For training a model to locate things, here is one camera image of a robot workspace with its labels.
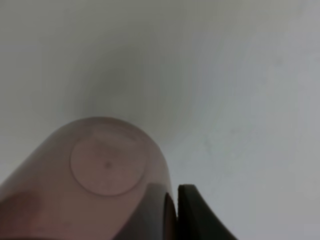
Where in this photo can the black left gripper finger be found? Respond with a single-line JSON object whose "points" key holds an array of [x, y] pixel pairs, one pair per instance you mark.
{"points": [[196, 220]]}

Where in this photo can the translucent purple plastic cup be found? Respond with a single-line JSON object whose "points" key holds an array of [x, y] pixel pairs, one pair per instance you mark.
{"points": [[93, 179]]}

